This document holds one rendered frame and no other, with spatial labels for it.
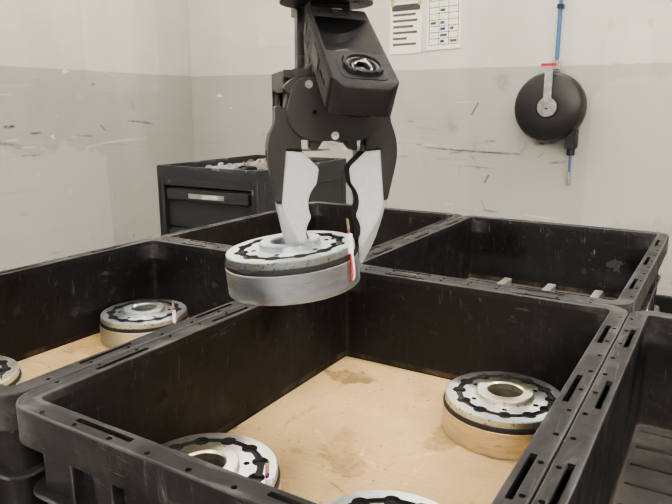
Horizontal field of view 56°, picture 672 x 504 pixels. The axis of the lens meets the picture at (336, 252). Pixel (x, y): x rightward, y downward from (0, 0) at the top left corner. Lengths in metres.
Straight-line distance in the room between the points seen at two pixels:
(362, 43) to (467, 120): 3.48
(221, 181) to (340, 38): 1.77
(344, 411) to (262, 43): 4.13
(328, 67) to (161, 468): 0.25
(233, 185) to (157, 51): 2.73
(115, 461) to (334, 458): 0.21
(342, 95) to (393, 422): 0.31
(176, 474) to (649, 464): 0.38
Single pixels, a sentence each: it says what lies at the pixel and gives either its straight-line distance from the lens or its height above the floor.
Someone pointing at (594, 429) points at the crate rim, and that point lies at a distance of 0.39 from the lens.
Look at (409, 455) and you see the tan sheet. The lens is 0.54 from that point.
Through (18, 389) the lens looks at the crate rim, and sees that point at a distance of 0.46.
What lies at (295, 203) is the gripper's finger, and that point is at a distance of 0.49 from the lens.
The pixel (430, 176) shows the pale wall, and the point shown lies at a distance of 4.02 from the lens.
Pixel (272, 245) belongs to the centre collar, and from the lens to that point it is 0.48.
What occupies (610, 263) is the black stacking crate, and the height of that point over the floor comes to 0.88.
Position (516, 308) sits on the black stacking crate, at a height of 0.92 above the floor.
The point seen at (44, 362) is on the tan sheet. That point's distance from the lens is 0.78.
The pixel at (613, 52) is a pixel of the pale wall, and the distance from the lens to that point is 3.76.
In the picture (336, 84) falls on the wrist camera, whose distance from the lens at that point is 0.40.
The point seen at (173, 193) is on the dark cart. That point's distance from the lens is 2.35.
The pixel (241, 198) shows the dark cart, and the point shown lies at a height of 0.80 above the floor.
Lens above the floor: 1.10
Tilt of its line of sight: 13 degrees down
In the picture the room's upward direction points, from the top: straight up
